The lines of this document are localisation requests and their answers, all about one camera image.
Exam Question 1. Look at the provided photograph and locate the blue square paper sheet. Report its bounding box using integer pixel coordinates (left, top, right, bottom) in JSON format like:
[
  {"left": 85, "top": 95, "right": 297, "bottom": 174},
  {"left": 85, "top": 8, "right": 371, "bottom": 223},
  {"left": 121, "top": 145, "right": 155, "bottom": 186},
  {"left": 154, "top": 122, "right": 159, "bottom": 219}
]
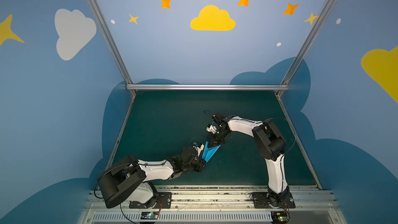
[{"left": 202, "top": 142, "right": 221, "bottom": 163}]

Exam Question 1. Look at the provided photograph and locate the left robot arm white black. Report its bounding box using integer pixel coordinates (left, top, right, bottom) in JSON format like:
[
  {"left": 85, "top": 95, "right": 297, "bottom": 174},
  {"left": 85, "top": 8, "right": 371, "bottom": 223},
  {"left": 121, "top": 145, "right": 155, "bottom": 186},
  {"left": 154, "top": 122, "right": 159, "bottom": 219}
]
[{"left": 97, "top": 143, "right": 206, "bottom": 208}]

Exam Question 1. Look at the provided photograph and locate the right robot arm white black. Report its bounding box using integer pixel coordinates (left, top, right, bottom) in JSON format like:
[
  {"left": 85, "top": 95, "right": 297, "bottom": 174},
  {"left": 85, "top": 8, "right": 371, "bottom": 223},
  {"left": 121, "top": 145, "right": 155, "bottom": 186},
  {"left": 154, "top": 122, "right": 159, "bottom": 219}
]
[{"left": 206, "top": 113, "right": 289, "bottom": 200}]

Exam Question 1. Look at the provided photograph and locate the left green circuit board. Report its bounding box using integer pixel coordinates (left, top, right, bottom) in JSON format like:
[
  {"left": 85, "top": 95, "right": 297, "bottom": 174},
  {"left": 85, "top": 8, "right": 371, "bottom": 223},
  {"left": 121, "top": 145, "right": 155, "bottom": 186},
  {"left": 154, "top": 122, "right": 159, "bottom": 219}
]
[{"left": 140, "top": 212, "right": 159, "bottom": 220}]

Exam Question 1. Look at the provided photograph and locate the green circuit board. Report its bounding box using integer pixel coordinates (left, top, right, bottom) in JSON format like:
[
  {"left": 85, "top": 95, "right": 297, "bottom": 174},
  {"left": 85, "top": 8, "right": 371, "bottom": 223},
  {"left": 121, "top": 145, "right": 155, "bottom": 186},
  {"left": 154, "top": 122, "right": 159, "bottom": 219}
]
[
  {"left": 140, "top": 212, "right": 159, "bottom": 220},
  {"left": 271, "top": 212, "right": 289, "bottom": 224}
]

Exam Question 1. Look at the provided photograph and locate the back horizontal aluminium bar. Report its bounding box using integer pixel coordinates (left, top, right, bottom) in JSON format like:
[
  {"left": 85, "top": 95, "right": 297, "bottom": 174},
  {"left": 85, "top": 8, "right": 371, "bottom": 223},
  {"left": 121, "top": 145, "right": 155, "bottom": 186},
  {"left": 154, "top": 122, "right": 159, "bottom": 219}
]
[{"left": 126, "top": 84, "right": 289, "bottom": 91}]

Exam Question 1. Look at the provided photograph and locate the right green circuit board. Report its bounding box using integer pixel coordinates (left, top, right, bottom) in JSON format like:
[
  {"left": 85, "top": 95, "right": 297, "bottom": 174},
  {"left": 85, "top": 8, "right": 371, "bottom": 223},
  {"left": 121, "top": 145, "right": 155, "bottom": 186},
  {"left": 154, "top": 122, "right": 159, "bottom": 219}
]
[{"left": 271, "top": 212, "right": 289, "bottom": 224}]

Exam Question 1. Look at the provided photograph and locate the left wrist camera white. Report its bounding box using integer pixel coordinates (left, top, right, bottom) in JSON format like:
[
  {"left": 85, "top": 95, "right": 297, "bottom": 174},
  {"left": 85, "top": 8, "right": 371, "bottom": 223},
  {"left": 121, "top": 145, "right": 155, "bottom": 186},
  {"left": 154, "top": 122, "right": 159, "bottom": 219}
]
[{"left": 193, "top": 143, "right": 205, "bottom": 157}]

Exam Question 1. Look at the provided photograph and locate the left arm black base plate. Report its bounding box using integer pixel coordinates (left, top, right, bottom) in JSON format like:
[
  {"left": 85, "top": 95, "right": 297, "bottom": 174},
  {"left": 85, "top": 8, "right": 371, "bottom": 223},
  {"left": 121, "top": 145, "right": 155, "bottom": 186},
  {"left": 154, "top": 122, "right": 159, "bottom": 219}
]
[{"left": 129, "top": 192, "right": 172, "bottom": 209}]

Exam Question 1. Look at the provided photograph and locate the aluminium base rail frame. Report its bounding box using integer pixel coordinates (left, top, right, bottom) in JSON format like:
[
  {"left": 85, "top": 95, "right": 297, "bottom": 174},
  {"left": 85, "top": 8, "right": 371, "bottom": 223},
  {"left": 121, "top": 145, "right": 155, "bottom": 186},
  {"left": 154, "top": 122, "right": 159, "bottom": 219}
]
[{"left": 78, "top": 185, "right": 347, "bottom": 224}]

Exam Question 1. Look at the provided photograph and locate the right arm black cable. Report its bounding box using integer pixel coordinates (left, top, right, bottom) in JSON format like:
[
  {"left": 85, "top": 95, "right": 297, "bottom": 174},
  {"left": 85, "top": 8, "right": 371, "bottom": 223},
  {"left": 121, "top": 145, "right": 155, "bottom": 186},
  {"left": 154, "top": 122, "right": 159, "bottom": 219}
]
[{"left": 203, "top": 110, "right": 297, "bottom": 223}]

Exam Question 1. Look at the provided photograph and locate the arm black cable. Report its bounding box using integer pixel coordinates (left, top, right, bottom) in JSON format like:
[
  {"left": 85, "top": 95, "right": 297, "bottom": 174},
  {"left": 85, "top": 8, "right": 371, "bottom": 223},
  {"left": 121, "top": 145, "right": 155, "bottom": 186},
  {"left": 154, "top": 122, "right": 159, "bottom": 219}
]
[
  {"left": 203, "top": 110, "right": 297, "bottom": 223},
  {"left": 93, "top": 135, "right": 206, "bottom": 224}
]

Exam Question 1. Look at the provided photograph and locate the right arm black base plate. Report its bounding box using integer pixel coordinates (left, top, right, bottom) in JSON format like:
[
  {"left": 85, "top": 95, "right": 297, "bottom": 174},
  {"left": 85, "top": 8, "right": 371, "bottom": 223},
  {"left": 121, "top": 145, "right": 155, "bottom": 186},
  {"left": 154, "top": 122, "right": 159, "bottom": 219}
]
[{"left": 250, "top": 192, "right": 296, "bottom": 209}]

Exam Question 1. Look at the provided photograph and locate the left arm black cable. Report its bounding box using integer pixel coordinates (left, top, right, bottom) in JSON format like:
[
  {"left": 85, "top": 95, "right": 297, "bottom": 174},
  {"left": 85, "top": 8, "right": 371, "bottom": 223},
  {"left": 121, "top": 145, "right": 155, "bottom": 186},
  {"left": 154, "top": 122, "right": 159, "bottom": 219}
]
[{"left": 93, "top": 135, "right": 206, "bottom": 224}]

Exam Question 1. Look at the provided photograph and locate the right slanted aluminium post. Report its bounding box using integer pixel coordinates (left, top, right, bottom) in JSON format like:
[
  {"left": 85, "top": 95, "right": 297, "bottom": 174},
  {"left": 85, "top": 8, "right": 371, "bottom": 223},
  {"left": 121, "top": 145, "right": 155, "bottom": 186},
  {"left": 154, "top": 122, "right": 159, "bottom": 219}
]
[{"left": 276, "top": 0, "right": 338, "bottom": 98}]

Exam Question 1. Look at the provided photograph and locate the slanted aluminium post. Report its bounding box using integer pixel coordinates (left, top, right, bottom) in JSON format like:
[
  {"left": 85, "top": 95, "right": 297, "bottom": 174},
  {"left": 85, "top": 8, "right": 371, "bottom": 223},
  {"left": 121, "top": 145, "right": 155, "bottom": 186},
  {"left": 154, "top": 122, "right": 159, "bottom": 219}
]
[
  {"left": 86, "top": 0, "right": 133, "bottom": 86},
  {"left": 276, "top": 0, "right": 338, "bottom": 98}
]

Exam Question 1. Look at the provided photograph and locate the left slanted aluminium post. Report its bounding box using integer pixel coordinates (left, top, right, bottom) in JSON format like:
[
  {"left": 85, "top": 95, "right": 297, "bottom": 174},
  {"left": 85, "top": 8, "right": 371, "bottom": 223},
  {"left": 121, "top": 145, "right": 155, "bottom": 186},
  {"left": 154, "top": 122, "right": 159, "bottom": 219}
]
[{"left": 86, "top": 0, "right": 133, "bottom": 86}]

